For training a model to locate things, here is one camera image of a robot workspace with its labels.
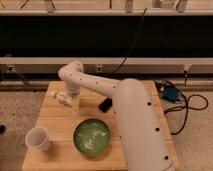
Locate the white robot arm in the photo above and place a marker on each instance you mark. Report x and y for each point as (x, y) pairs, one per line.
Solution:
(141, 136)

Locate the blue power adapter box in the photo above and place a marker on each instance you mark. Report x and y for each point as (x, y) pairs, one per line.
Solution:
(170, 93)

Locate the wooden table board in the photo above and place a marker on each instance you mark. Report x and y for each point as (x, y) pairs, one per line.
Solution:
(60, 121)

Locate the white paper cup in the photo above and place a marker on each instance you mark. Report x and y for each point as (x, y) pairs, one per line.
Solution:
(38, 138)

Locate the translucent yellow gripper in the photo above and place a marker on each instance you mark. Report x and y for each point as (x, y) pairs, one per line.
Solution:
(73, 100)

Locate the white plastic bottle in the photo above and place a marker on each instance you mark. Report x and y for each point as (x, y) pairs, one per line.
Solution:
(62, 97)

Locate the green ceramic bowl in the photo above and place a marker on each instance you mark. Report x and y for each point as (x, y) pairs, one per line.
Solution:
(91, 137)

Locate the black smartphone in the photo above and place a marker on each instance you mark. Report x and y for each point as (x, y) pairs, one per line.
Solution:
(105, 105)

